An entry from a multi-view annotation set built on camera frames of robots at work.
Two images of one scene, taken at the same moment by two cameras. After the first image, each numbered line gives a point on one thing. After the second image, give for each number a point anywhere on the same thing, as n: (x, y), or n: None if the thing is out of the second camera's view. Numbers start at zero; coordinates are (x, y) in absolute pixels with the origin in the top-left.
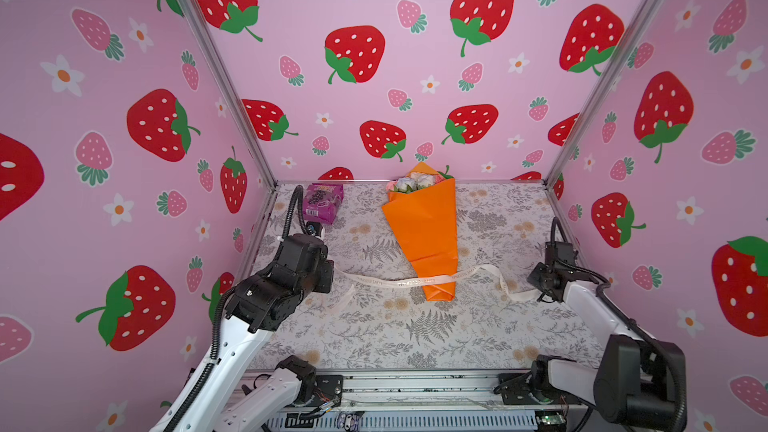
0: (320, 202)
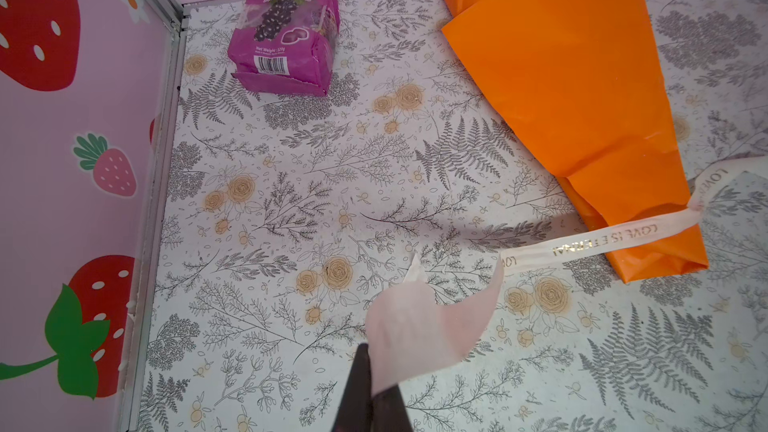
0: (285, 36)
